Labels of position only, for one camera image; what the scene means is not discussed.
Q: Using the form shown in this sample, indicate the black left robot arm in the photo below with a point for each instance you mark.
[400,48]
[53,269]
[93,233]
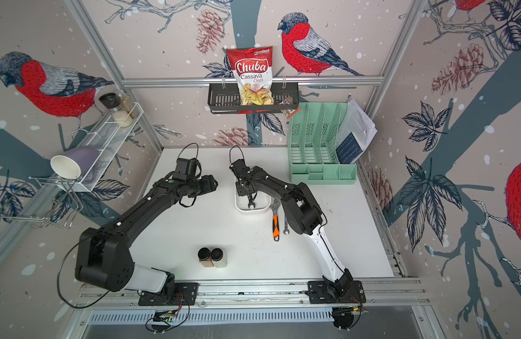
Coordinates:
[104,259]

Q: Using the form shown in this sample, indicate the white paper documents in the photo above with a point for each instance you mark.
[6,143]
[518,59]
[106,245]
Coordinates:
[358,122]

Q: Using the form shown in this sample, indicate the green plastic file organizer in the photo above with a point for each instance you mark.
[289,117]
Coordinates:
[311,145]

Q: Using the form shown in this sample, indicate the dark blue notebook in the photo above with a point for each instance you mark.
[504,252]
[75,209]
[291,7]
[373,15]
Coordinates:
[349,150]

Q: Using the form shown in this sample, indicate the white plastic storage box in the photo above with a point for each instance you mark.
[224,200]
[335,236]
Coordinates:
[263,202]

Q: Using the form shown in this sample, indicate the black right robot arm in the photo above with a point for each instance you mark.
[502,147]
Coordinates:
[305,217]

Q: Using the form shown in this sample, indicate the orange handled adjustable wrench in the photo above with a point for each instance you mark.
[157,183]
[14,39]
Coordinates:
[274,206]

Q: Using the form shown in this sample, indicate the brown spice jar black lid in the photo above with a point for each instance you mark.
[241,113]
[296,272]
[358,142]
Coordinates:
[204,257]

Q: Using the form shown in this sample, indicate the white spice jar black lid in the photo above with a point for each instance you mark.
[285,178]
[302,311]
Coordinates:
[218,258]

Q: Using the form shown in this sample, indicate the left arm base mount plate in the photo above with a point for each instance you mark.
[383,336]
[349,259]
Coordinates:
[175,294]

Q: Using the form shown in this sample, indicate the white wire wall shelf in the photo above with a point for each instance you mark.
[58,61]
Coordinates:
[107,137]

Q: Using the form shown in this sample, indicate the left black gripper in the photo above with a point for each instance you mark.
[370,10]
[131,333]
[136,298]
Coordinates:
[210,184]

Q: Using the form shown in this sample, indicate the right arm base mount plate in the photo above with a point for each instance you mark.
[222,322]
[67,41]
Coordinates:
[322,292]

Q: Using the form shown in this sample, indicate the purple white cup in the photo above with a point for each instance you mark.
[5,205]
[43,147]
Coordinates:
[74,163]

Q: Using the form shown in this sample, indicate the red Chuba chips bag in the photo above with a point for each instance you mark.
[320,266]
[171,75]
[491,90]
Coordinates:
[252,69]

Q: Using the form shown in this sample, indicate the long silver combination wrench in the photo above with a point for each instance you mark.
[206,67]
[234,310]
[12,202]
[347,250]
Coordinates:
[253,205]

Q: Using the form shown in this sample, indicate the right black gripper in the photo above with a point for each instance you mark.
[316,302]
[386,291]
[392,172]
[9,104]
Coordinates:
[239,192]

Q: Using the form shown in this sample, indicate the wire cup holder rack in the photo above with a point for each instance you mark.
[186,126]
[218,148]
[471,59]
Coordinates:
[40,202]

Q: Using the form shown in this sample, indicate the spice jar on shelf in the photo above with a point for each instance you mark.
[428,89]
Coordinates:
[119,115]

